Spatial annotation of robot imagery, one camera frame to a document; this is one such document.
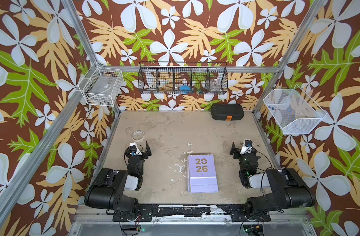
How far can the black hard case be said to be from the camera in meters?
1.14

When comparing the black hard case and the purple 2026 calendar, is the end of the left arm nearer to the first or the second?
the purple 2026 calendar

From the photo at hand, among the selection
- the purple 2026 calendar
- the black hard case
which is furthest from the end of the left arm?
the black hard case

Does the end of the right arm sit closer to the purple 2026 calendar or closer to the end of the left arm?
the purple 2026 calendar

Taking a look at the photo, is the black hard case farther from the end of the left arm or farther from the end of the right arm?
the end of the left arm

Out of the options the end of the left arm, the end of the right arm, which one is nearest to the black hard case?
the end of the right arm

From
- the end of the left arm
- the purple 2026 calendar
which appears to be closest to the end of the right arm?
the purple 2026 calendar
